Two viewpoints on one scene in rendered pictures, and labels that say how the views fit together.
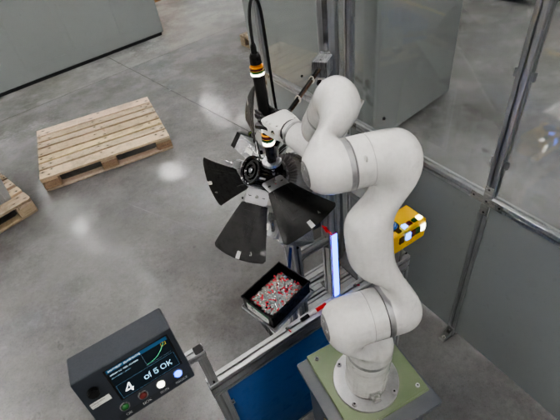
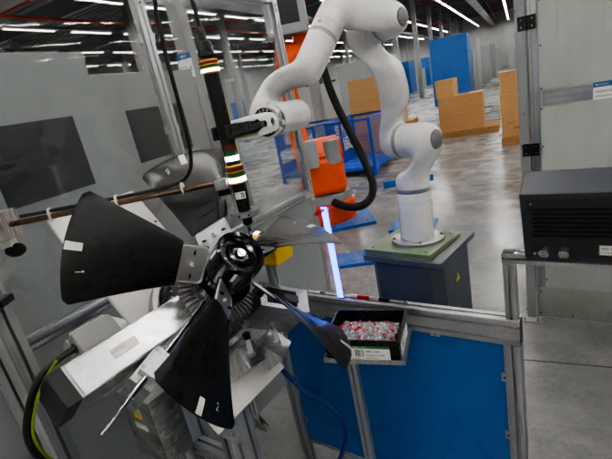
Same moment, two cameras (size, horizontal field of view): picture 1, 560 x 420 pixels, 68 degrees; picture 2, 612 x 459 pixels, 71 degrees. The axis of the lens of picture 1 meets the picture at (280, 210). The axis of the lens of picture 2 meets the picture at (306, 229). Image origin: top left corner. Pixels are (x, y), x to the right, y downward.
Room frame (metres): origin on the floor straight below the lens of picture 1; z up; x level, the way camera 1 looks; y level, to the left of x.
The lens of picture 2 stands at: (1.57, 1.00, 1.54)
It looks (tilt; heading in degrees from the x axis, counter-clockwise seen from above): 17 degrees down; 244
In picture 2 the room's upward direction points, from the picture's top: 12 degrees counter-clockwise
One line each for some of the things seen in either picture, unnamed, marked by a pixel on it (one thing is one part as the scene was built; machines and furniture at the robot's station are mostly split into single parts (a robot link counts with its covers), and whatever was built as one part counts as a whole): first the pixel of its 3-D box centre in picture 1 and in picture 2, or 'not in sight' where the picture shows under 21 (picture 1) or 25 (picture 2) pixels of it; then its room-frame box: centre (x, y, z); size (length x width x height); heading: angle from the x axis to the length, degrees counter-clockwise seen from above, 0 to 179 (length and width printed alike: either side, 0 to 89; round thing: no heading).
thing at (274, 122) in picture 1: (282, 125); (254, 125); (1.15, -0.05, 1.49); 0.11 x 0.10 x 0.07; 27
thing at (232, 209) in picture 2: (271, 150); (237, 196); (1.25, 0.00, 1.33); 0.09 x 0.07 x 0.10; 152
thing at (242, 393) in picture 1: (322, 366); (386, 401); (0.88, -0.07, 0.45); 0.82 x 0.02 x 0.66; 117
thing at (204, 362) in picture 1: (205, 365); (510, 284); (0.68, 0.31, 0.96); 0.03 x 0.03 x 0.20; 27
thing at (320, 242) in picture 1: (312, 247); (219, 453); (1.46, -0.13, 0.56); 0.19 x 0.04 x 0.04; 117
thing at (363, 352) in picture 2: (276, 293); (367, 334); (0.99, 0.06, 0.85); 0.22 x 0.17 x 0.07; 131
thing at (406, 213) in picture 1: (399, 230); (267, 249); (1.06, -0.43, 1.02); 0.16 x 0.10 x 0.11; 117
